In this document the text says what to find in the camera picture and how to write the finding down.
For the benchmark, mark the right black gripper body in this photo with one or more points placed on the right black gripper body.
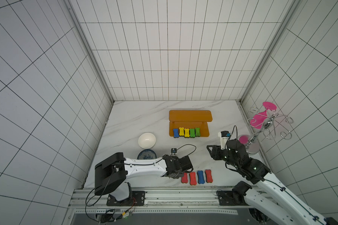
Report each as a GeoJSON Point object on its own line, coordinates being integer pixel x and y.
{"type": "Point", "coordinates": [217, 152]}

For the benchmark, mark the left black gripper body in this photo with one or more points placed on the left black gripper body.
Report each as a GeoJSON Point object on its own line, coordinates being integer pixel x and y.
{"type": "Point", "coordinates": [179, 174]}

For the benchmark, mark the red top eraser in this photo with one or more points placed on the red top eraser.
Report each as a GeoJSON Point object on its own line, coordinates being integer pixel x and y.
{"type": "Point", "coordinates": [184, 178]}
{"type": "Point", "coordinates": [208, 174]}
{"type": "Point", "coordinates": [192, 176]}

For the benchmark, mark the blue eraser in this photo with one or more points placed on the blue eraser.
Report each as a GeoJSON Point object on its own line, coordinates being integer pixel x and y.
{"type": "Point", "coordinates": [176, 133]}
{"type": "Point", "coordinates": [200, 175]}

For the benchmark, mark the green bottom eraser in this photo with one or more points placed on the green bottom eraser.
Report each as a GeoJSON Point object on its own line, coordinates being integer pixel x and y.
{"type": "Point", "coordinates": [197, 132]}
{"type": "Point", "coordinates": [192, 132]}

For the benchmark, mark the blue bottom eraser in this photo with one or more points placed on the blue bottom eraser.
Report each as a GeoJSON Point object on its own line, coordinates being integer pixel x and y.
{"type": "Point", "coordinates": [176, 133]}

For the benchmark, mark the yellow bottom eraser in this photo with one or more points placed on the yellow bottom eraser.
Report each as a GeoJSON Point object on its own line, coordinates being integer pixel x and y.
{"type": "Point", "coordinates": [186, 132]}
{"type": "Point", "coordinates": [181, 131]}

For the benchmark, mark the orange two-tier shelf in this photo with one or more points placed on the orange two-tier shelf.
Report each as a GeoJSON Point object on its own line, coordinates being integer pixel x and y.
{"type": "Point", "coordinates": [190, 119]}

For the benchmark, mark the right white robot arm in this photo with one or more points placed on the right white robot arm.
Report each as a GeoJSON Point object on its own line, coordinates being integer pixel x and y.
{"type": "Point", "coordinates": [262, 190]}

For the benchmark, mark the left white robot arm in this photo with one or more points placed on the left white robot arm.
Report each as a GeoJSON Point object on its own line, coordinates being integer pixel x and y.
{"type": "Point", "coordinates": [111, 174]}

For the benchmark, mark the blue patterned bowl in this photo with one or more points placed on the blue patterned bowl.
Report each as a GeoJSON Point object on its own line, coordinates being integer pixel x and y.
{"type": "Point", "coordinates": [146, 155]}

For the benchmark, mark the white upturned bowl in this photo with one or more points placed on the white upturned bowl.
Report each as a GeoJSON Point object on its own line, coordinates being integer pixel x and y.
{"type": "Point", "coordinates": [147, 140]}

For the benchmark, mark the pink disc middle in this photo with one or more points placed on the pink disc middle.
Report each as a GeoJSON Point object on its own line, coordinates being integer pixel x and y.
{"type": "Point", "coordinates": [258, 120]}

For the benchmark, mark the pink disc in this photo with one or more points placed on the pink disc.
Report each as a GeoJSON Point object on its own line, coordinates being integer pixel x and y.
{"type": "Point", "coordinates": [258, 120]}
{"type": "Point", "coordinates": [270, 106]}

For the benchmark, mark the chrome cup tree stand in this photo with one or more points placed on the chrome cup tree stand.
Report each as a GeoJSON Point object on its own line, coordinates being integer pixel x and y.
{"type": "Point", "coordinates": [268, 130]}

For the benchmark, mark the pink disc top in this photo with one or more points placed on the pink disc top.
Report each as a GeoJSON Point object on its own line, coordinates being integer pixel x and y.
{"type": "Point", "coordinates": [270, 106]}

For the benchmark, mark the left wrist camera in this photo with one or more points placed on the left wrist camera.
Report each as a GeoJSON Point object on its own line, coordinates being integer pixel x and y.
{"type": "Point", "coordinates": [174, 151]}

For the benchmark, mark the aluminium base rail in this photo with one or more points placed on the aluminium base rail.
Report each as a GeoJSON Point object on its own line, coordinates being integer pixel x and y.
{"type": "Point", "coordinates": [196, 205]}

